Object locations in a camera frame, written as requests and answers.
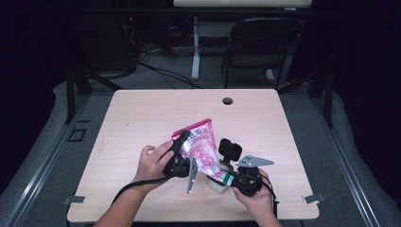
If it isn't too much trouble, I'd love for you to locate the hand-held gripper black cable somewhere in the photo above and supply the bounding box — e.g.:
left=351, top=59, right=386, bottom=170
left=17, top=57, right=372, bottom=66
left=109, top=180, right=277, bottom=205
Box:
left=112, top=176, right=173, bottom=206
left=259, top=174, right=280, bottom=218

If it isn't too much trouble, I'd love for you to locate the black floor cable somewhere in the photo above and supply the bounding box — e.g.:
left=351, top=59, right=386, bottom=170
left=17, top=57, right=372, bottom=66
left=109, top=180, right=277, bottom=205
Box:
left=136, top=58, right=209, bottom=90

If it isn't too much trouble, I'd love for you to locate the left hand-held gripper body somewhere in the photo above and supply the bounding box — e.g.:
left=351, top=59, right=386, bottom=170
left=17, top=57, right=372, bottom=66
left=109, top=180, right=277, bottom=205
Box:
left=164, top=147, right=200, bottom=195

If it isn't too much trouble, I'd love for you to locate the pink printed plastic bag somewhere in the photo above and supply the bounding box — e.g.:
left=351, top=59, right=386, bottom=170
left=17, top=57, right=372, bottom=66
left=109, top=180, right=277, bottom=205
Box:
left=170, top=118, right=235, bottom=187

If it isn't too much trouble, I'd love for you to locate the black folding chair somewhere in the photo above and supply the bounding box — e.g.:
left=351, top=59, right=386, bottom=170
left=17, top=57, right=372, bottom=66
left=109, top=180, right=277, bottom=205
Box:
left=220, top=17, right=305, bottom=91

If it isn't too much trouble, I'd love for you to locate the black metal frame stand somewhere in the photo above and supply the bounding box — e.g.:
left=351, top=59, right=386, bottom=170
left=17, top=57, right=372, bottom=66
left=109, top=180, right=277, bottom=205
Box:
left=64, top=67, right=122, bottom=126
left=277, top=67, right=335, bottom=129

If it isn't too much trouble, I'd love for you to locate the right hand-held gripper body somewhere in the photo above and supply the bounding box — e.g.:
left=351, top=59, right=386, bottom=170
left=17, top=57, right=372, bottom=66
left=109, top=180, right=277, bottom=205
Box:
left=235, top=154, right=274, bottom=197

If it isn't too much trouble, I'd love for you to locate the left hand-held gripper black cable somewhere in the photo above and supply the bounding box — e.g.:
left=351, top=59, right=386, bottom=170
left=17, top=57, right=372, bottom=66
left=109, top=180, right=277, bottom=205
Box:
left=112, top=176, right=173, bottom=206

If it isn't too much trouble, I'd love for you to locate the aluminium rail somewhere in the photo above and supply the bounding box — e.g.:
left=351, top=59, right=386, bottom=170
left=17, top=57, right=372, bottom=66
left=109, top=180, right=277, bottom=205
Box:
left=310, top=94, right=382, bottom=227
left=0, top=94, right=93, bottom=227

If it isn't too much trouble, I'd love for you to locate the right hand-held gripper black cable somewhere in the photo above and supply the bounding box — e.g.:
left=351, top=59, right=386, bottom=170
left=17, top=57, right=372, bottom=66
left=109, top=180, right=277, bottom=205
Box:
left=259, top=174, right=280, bottom=218

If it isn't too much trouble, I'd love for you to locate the person's right hand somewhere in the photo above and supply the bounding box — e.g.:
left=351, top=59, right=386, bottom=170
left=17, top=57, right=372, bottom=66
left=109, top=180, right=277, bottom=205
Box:
left=233, top=169, right=278, bottom=220

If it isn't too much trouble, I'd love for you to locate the glass jar with black lid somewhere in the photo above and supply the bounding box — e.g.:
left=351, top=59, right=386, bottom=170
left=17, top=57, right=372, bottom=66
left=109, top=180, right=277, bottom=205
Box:
left=206, top=137, right=243, bottom=194

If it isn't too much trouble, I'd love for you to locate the person's left hand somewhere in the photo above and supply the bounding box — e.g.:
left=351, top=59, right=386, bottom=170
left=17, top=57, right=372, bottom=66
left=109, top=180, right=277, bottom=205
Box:
left=133, top=140, right=175, bottom=190

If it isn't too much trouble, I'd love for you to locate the white desk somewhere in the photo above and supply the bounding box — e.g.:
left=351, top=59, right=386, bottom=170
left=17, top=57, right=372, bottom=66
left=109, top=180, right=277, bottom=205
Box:
left=172, top=0, right=313, bottom=83

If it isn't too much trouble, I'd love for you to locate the dark equipment box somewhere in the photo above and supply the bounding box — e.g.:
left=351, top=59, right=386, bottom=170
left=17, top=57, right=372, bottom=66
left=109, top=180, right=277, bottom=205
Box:
left=93, top=12, right=140, bottom=72

